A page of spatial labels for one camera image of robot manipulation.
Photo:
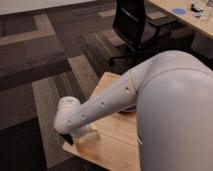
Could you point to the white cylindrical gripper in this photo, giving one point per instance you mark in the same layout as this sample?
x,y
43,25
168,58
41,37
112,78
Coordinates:
x,y
92,129

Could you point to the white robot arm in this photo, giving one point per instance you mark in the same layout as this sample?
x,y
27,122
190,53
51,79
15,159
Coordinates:
x,y
173,96

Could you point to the dark blue bowl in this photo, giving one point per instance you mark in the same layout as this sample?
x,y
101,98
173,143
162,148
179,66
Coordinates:
x,y
128,110

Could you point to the black office chair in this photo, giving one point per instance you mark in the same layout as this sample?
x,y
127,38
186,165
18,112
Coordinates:
x,y
140,33

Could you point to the blue round coaster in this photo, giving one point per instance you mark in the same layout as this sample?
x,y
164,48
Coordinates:
x,y
178,11

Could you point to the wooden background desk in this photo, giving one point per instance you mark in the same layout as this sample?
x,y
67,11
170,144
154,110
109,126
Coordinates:
x,y
204,24

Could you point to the small white objects on desk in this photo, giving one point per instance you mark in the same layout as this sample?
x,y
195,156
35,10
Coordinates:
x,y
196,9

